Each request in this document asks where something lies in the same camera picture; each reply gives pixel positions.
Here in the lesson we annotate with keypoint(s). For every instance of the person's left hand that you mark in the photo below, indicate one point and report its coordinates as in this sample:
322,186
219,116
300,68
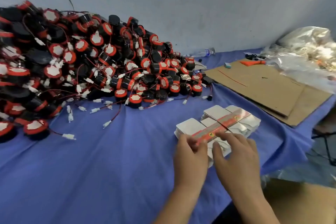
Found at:
191,163

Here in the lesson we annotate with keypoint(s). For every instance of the person's right hand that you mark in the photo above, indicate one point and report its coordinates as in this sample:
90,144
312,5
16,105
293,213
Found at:
239,166

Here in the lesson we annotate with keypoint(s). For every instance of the stack of paper boxes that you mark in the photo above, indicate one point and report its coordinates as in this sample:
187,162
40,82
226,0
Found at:
239,119

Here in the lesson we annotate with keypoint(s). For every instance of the pile of black red buzzers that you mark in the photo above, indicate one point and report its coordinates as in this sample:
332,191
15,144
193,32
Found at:
78,58

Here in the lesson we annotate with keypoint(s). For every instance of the person's left forearm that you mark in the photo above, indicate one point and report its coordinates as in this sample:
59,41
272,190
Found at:
181,208

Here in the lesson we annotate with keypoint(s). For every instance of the brown cardboard sheet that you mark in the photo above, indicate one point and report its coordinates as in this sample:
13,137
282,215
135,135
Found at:
262,82
312,103

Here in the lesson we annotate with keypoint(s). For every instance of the blue cloth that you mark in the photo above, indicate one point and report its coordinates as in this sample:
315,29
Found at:
105,179

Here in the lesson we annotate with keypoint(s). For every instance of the small light blue object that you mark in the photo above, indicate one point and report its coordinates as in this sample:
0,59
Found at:
228,65

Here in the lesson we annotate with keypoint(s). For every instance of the small orange object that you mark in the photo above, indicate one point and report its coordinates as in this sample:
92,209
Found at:
252,62

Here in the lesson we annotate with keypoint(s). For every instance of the clear plastic bottle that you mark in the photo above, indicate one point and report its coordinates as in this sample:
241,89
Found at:
203,52

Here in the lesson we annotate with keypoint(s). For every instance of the clear plastic bag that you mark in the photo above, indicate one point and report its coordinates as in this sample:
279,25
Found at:
304,48

